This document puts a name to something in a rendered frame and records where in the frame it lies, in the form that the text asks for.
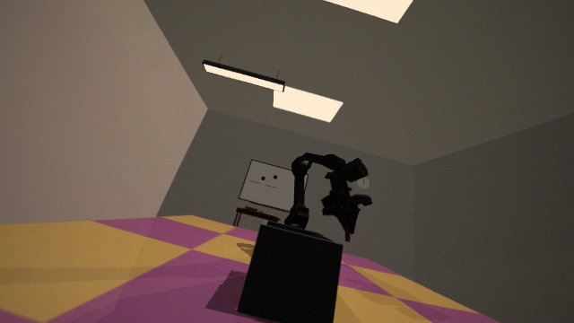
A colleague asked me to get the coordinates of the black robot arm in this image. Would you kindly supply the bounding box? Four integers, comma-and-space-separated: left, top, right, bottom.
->
284, 153, 368, 229

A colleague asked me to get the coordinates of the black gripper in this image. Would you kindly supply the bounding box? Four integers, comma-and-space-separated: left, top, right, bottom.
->
322, 184, 373, 234

